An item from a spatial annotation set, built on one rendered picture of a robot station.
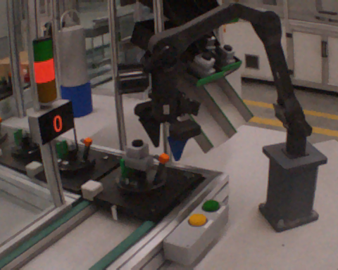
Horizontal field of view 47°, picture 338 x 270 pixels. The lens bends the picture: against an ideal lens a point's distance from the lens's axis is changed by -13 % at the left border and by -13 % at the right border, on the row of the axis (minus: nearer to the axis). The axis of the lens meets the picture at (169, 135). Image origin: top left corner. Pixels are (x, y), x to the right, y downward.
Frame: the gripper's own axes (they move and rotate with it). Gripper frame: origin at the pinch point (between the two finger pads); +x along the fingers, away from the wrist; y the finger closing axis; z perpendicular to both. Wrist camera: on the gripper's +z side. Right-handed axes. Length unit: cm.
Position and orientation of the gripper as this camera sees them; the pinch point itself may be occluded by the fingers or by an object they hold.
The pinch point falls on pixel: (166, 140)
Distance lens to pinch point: 101.5
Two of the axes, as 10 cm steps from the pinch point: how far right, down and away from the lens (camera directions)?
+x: 0.3, 9.0, 4.3
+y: -5.5, -3.4, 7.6
